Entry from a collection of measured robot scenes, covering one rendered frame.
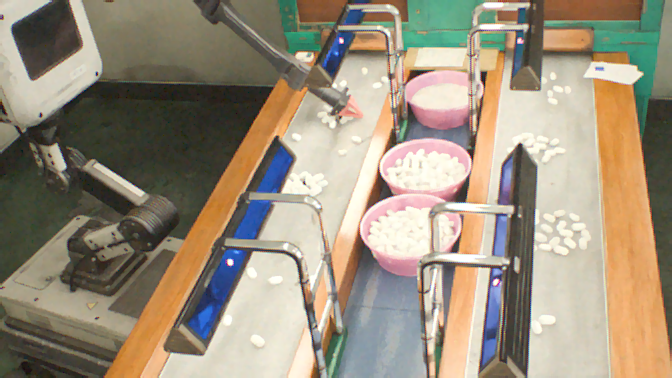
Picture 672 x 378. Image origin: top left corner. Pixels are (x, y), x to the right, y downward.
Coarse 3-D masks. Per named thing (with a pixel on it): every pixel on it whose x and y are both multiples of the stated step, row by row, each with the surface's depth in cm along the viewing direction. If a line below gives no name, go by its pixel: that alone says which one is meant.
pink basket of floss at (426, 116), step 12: (432, 72) 267; (444, 72) 267; (456, 72) 265; (408, 84) 262; (420, 84) 266; (432, 84) 268; (456, 84) 267; (480, 84) 257; (408, 96) 261; (480, 96) 251; (420, 108) 250; (432, 108) 247; (456, 108) 246; (420, 120) 257; (432, 120) 252; (444, 120) 251; (456, 120) 251
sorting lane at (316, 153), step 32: (352, 64) 285; (384, 64) 282; (384, 96) 263; (288, 128) 253; (320, 128) 251; (352, 128) 249; (320, 160) 236; (352, 160) 234; (288, 224) 212; (256, 256) 202; (288, 256) 201; (320, 256) 200; (256, 288) 192; (288, 288) 191; (256, 320) 183; (288, 320) 182; (224, 352) 176; (256, 352) 175; (288, 352) 174
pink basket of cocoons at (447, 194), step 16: (432, 144) 233; (448, 144) 231; (384, 160) 228; (464, 160) 225; (384, 176) 220; (464, 176) 216; (400, 192) 218; (416, 192) 214; (432, 192) 213; (448, 192) 216
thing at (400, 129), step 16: (400, 16) 233; (336, 32) 223; (352, 32) 223; (368, 32) 221; (384, 32) 220; (400, 32) 236; (400, 48) 239; (400, 64) 242; (400, 80) 246; (400, 96) 241; (400, 128) 250; (400, 144) 243
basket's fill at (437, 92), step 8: (424, 88) 267; (432, 88) 265; (440, 88) 264; (448, 88) 265; (456, 88) 263; (464, 88) 264; (416, 96) 263; (424, 96) 262; (432, 96) 260; (440, 96) 259; (448, 96) 259; (456, 96) 259; (464, 96) 259; (424, 104) 257; (432, 104) 257; (440, 104) 256; (448, 104) 255; (456, 104) 255; (464, 104) 255
